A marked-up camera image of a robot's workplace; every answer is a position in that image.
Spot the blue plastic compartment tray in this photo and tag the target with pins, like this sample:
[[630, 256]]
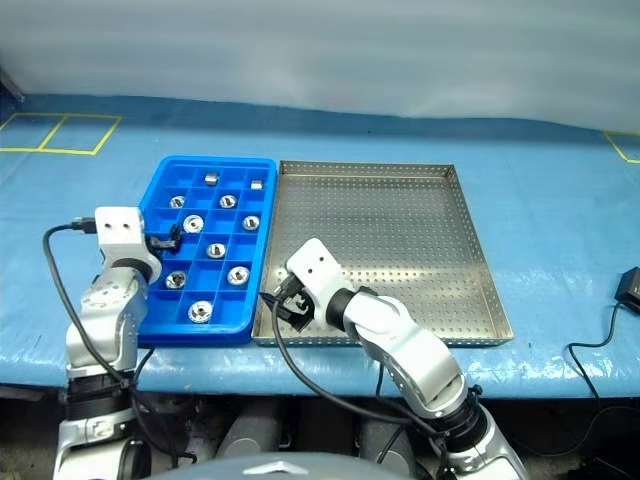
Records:
[[230, 305]]

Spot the perforated steel tray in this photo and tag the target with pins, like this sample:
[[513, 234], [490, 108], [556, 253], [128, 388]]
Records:
[[390, 225]]

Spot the dark grey rounded cylinder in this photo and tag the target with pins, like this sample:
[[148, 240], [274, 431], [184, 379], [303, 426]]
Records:
[[250, 430], [385, 435]]

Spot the black power adapter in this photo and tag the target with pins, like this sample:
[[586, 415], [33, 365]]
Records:
[[631, 292]]

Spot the small silver metal roller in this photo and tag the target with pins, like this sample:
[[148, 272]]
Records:
[[257, 184], [175, 279], [192, 223], [227, 201], [216, 250], [200, 312], [238, 275], [177, 202], [250, 222], [212, 177]]

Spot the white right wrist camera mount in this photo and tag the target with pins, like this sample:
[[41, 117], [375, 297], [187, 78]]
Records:
[[315, 265]]

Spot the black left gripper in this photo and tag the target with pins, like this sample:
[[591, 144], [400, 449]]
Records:
[[159, 244]]

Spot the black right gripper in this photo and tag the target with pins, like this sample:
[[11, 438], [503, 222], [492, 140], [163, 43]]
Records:
[[300, 312]]

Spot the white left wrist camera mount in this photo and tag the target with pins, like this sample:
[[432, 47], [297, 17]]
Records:
[[117, 225]]

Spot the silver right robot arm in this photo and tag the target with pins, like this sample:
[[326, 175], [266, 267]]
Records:
[[415, 350]]

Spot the grey robot torso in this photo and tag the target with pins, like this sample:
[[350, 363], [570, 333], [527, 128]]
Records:
[[280, 470]]

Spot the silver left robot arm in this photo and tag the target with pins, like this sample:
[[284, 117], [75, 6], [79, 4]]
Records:
[[107, 310]]

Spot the blue plastic table cover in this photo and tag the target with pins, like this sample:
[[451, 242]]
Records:
[[550, 225]]

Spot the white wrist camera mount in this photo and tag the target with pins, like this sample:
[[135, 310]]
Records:
[[117, 225], [315, 265]]

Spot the dark metal frame bar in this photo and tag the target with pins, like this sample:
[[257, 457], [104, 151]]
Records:
[[10, 87]]

